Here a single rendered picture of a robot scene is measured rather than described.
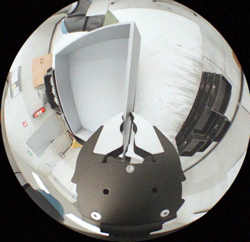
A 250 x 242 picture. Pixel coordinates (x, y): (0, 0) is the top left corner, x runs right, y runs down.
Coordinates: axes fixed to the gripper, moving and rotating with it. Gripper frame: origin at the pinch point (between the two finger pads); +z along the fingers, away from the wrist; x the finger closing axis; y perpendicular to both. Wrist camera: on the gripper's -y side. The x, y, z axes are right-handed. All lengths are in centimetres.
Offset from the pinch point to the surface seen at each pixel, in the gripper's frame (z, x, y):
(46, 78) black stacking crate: 44, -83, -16
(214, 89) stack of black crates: 33, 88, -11
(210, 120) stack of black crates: 35, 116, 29
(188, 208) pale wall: -157, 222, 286
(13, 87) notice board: 38, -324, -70
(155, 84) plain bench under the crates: 34.8, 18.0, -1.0
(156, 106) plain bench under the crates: 33.7, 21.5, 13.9
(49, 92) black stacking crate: 44, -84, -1
